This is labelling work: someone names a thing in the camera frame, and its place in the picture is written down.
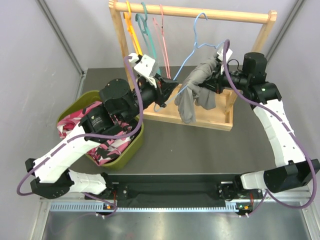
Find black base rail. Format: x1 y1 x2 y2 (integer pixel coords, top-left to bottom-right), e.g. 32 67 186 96
96 182 262 208

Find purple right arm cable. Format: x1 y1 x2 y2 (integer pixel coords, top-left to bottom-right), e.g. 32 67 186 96
221 38 318 217

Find pink camouflage trousers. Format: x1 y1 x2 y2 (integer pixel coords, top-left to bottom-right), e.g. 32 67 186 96
57 100 137 166

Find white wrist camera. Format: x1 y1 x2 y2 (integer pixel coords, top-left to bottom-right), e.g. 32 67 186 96
216 47 234 62
128 53 158 89

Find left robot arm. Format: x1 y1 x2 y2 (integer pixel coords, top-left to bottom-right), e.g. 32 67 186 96
25 76 178 199

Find pink hanger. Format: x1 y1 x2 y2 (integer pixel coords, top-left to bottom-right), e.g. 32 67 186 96
152 4 171 79

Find olive green plastic basket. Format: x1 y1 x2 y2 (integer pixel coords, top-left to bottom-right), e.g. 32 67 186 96
55 90 145 171

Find blue hanger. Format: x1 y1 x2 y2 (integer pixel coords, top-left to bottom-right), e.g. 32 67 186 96
152 12 227 113

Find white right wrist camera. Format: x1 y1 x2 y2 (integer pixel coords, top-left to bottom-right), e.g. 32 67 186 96
216 47 234 62

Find teal hanger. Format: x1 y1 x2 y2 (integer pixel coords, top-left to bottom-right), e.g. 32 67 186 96
135 2 158 60

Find yellow orange hanger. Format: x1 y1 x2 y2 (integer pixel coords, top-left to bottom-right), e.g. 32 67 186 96
123 0 143 56

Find wooden clothes rack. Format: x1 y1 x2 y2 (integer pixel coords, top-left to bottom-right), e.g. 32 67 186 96
108 0 277 131

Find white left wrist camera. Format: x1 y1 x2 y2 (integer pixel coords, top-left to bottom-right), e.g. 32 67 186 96
128 53 158 89

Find grey trousers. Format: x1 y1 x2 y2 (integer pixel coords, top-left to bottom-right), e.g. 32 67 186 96
174 53 218 124

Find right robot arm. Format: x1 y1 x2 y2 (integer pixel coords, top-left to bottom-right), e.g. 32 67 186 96
201 50 320 198

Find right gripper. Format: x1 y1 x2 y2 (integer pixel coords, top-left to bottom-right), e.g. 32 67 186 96
199 62 250 95

